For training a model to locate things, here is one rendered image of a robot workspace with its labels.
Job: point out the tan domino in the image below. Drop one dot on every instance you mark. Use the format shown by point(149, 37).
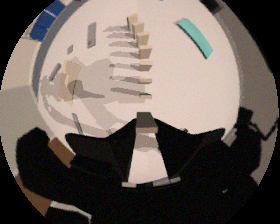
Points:
point(145, 65)
point(145, 123)
point(142, 38)
point(144, 51)
point(137, 28)
point(146, 80)
point(144, 95)
point(131, 19)

